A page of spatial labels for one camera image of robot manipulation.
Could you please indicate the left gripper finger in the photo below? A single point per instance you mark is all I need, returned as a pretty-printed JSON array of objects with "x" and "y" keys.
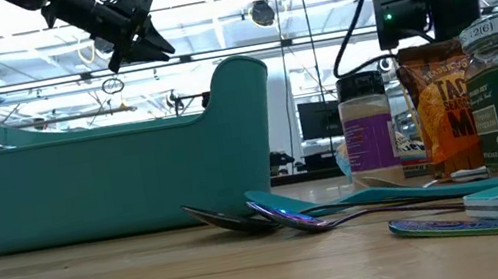
[
  {"x": 148, "y": 52},
  {"x": 158, "y": 35}
]

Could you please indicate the orange taco seasoning packet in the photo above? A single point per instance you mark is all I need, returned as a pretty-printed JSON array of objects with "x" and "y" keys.
[{"x": 442, "y": 112}]

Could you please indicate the purple label spice jar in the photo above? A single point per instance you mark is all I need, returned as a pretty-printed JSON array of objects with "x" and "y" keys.
[{"x": 371, "y": 139}]

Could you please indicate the teal plastic bin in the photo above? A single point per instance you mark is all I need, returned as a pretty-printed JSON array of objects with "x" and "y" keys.
[{"x": 109, "y": 183}]

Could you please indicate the teal plastic spoon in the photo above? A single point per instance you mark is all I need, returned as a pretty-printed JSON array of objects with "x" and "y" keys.
[{"x": 465, "y": 186}]

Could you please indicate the dark metal spoon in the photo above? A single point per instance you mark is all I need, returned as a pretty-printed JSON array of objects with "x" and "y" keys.
[{"x": 232, "y": 221}]

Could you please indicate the purple iridescent spoon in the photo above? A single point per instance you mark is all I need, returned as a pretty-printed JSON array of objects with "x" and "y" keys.
[{"x": 293, "y": 220}]

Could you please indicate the black metal stand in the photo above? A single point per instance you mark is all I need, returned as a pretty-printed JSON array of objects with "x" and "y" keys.
[{"x": 205, "y": 98}]

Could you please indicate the round black ceiling fixture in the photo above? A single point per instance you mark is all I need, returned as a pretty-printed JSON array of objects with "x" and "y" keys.
[{"x": 262, "y": 13}]

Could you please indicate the black computer monitor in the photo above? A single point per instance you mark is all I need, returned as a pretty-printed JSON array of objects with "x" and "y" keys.
[{"x": 319, "y": 120}]

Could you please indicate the black metal table frame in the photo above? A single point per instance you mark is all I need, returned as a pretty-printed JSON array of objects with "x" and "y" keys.
[{"x": 311, "y": 176}]

